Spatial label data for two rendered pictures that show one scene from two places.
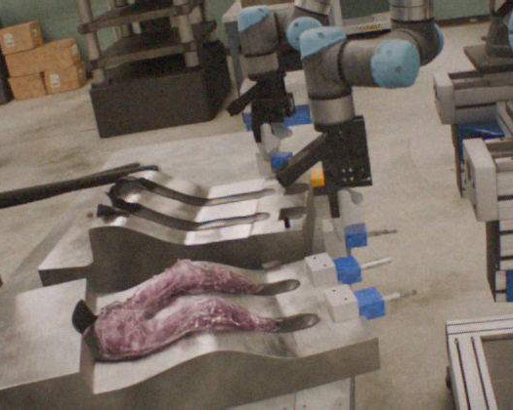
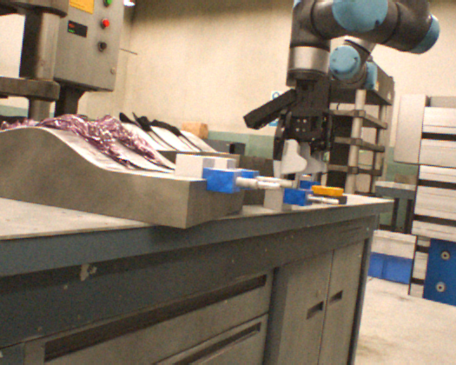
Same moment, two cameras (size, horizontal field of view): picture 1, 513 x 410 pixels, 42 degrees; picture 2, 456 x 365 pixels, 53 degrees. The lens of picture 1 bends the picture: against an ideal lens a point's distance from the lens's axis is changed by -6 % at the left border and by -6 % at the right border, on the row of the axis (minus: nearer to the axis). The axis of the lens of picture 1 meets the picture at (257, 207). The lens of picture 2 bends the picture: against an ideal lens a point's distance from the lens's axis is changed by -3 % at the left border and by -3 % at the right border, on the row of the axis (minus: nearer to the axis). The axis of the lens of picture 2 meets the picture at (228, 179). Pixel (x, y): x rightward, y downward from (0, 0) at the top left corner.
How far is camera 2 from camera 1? 0.67 m
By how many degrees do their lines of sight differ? 29
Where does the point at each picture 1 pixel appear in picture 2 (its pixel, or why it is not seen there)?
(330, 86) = (304, 34)
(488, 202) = (409, 138)
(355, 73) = (320, 12)
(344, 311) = (187, 165)
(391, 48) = not seen: outside the picture
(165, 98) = not seen: hidden behind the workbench
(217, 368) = (35, 149)
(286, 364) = (93, 172)
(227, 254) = not seen: hidden behind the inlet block
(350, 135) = (313, 89)
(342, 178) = (296, 128)
